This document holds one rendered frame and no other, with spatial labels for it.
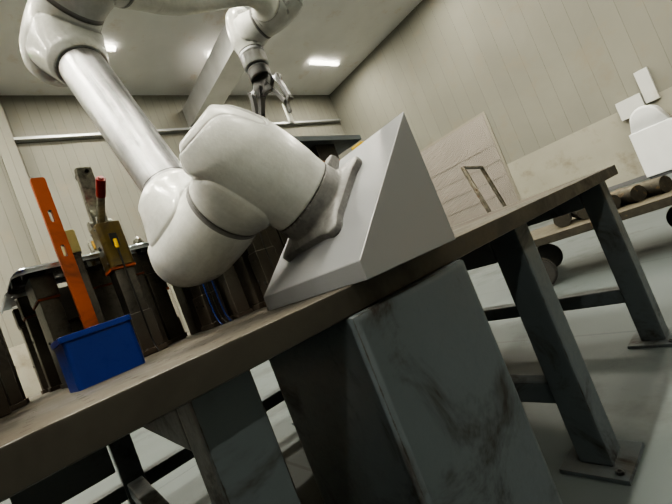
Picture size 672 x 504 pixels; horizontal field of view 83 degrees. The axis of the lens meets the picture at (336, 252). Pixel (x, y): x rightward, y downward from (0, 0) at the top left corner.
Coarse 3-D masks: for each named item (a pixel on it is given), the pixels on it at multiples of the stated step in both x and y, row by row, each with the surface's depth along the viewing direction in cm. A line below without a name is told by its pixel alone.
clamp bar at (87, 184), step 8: (80, 168) 98; (88, 168) 99; (80, 176) 97; (88, 176) 99; (80, 184) 98; (88, 184) 98; (88, 192) 98; (88, 200) 98; (96, 200) 99; (88, 208) 98; (96, 208) 99; (96, 216) 99
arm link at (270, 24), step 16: (144, 0) 91; (160, 0) 95; (176, 0) 99; (192, 0) 102; (208, 0) 104; (224, 0) 106; (240, 0) 108; (256, 0) 111; (272, 0) 115; (288, 0) 117; (256, 16) 119; (272, 16) 118; (288, 16) 121; (272, 32) 125
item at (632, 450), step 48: (528, 240) 99; (624, 240) 146; (528, 288) 98; (624, 288) 149; (528, 336) 102; (240, 384) 46; (528, 384) 106; (576, 384) 96; (192, 432) 45; (240, 432) 45; (576, 432) 99; (48, 480) 119; (96, 480) 125; (144, 480) 149; (240, 480) 43; (288, 480) 46; (624, 480) 90
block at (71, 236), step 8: (72, 232) 95; (72, 240) 95; (72, 248) 94; (80, 248) 95; (80, 256) 95; (80, 264) 95; (80, 272) 94; (88, 280) 95; (88, 288) 94; (96, 296) 96; (96, 304) 94; (96, 312) 94; (104, 320) 95
